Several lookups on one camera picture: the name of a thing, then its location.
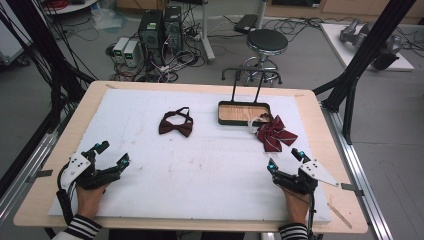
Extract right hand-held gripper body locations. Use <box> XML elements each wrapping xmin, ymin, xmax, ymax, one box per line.
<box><xmin>272</xmin><ymin>159</ymin><xmax>340</xmax><ymax>196</ymax></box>

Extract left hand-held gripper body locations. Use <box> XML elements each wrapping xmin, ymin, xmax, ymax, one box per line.
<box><xmin>60</xmin><ymin>152</ymin><xmax>121</xmax><ymax>190</ymax></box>

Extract striped dark red bow tie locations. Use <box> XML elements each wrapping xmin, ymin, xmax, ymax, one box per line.
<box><xmin>247</xmin><ymin>114</ymin><xmax>299</xmax><ymax>153</ymax></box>

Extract black rack with wooden base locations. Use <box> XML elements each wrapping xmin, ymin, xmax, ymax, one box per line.
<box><xmin>217</xmin><ymin>67</ymin><xmax>284</xmax><ymax>127</ymax></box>

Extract plain dark red bow tie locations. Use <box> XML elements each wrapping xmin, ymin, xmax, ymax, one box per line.
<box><xmin>158</xmin><ymin>106</ymin><xmax>195</xmax><ymax>138</ymax></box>

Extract person's left hand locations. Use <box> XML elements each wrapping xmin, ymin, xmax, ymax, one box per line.
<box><xmin>75</xmin><ymin>182</ymin><xmax>108</xmax><ymax>220</ymax></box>

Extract person's right hand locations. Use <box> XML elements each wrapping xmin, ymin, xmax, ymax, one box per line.
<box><xmin>281</xmin><ymin>186</ymin><xmax>312</xmax><ymax>225</ymax></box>

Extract grey tape strip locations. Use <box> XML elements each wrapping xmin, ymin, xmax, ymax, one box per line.
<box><xmin>340</xmin><ymin>182</ymin><xmax>365</xmax><ymax>197</ymax></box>
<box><xmin>26</xmin><ymin>169</ymin><xmax>54</xmax><ymax>183</ymax></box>

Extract white foam mat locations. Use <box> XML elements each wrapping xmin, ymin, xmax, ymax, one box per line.
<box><xmin>48</xmin><ymin>88</ymin><xmax>333</xmax><ymax>224</ymax></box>

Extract white power supply unit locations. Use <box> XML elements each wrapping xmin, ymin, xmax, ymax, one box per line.
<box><xmin>112</xmin><ymin>36</ymin><xmax>130</xmax><ymax>64</ymax></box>
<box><xmin>122</xmin><ymin>40</ymin><xmax>141</xmax><ymax>69</ymax></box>

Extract black round stool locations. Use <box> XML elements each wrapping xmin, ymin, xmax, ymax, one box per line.
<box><xmin>221</xmin><ymin>28</ymin><xmax>289</xmax><ymax>88</ymax></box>

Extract white floor board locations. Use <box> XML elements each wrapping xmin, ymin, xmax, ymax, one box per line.
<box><xmin>319</xmin><ymin>22</ymin><xmax>415</xmax><ymax>72</ymax></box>

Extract black computer tower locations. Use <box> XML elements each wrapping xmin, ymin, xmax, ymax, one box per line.
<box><xmin>162</xmin><ymin>5</ymin><xmax>184</xmax><ymax>54</ymax></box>
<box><xmin>137</xmin><ymin>9</ymin><xmax>165</xmax><ymax>52</ymax></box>

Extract clear plastic bag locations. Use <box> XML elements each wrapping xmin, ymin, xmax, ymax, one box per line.
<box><xmin>91</xmin><ymin>5</ymin><xmax>128</xmax><ymax>32</ymax></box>

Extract grey robot parts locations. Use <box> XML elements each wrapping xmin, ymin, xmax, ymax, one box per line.
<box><xmin>339</xmin><ymin>18</ymin><xmax>403</xmax><ymax>71</ymax></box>

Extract flat black box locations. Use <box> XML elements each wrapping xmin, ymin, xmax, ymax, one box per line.
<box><xmin>233</xmin><ymin>13</ymin><xmax>259</xmax><ymax>35</ymax></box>

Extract round white table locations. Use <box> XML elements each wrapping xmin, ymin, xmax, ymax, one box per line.
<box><xmin>42</xmin><ymin>0</ymin><xmax>100</xmax><ymax>16</ymax></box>

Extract white desk leg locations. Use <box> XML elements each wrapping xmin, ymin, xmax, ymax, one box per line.
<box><xmin>199</xmin><ymin>0</ymin><xmax>216</xmax><ymax>64</ymax></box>

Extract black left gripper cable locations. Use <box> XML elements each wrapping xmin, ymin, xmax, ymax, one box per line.
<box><xmin>55</xmin><ymin>163</ymin><xmax>75</xmax><ymax>226</ymax></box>

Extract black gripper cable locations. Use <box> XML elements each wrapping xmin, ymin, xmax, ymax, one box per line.
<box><xmin>308</xmin><ymin>188</ymin><xmax>318</xmax><ymax>240</ymax></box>
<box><xmin>55</xmin><ymin>163</ymin><xmax>75</xmax><ymax>226</ymax></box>

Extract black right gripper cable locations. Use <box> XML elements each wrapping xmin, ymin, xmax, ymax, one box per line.
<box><xmin>308</xmin><ymin>188</ymin><xmax>318</xmax><ymax>240</ymax></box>

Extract aluminium rail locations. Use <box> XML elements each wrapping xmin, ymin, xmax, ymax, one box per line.
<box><xmin>320</xmin><ymin>99</ymin><xmax>395</xmax><ymax>240</ymax></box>
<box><xmin>0</xmin><ymin>109</ymin><xmax>74</xmax><ymax>223</ymax></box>

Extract tangle of floor cables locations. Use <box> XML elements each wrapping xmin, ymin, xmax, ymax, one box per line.
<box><xmin>105</xmin><ymin>6</ymin><xmax>209</xmax><ymax>83</ymax></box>

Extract black metal frame stand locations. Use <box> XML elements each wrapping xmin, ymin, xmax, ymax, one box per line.
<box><xmin>0</xmin><ymin>0</ymin><xmax>97</xmax><ymax>134</ymax></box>
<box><xmin>312</xmin><ymin>0</ymin><xmax>418</xmax><ymax>145</ymax></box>

